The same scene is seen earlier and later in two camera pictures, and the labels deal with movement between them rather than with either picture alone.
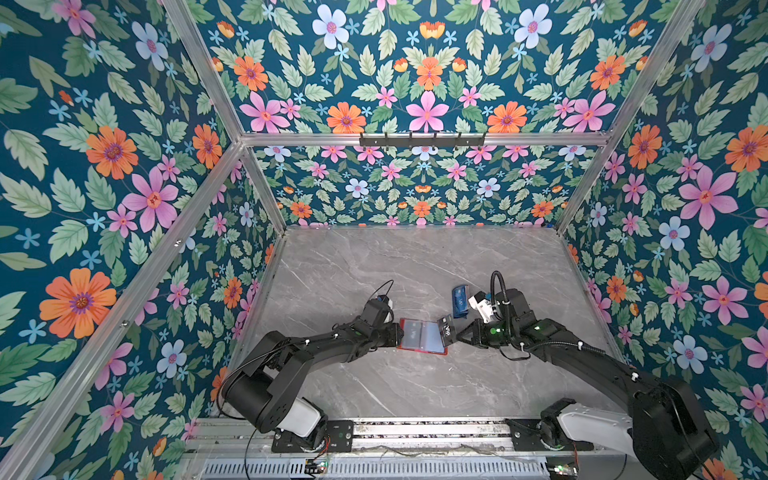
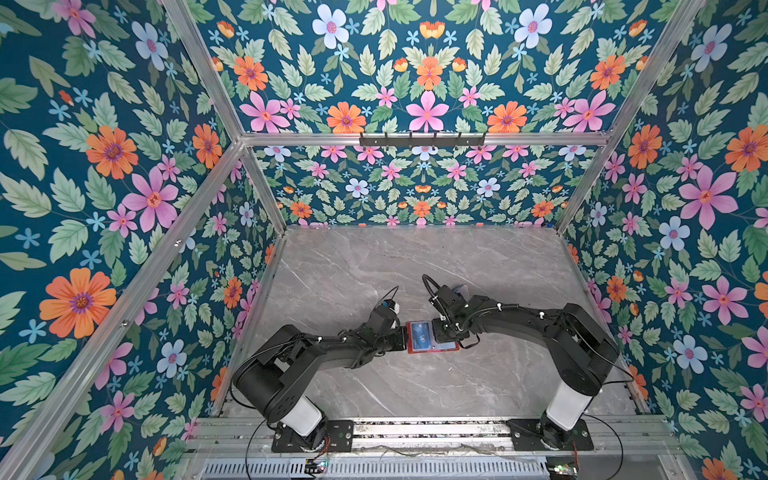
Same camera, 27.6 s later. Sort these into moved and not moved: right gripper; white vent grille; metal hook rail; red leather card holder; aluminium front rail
Moved: red leather card holder; right gripper
Not moved: aluminium front rail; metal hook rail; white vent grille
